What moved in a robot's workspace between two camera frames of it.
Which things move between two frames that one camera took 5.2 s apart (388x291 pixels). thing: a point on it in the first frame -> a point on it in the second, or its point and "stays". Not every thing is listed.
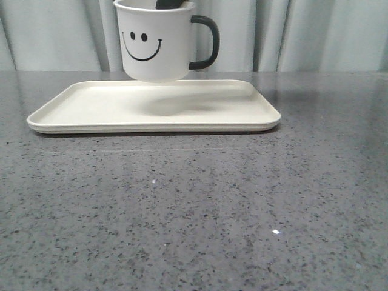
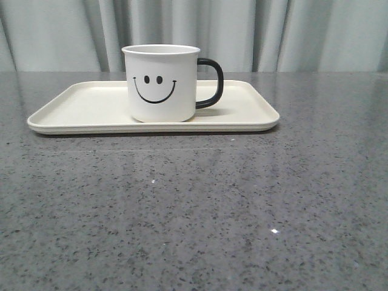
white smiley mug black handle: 159,45 -> 162,82
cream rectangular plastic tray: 135,107 stays
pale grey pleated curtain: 82,36 stays
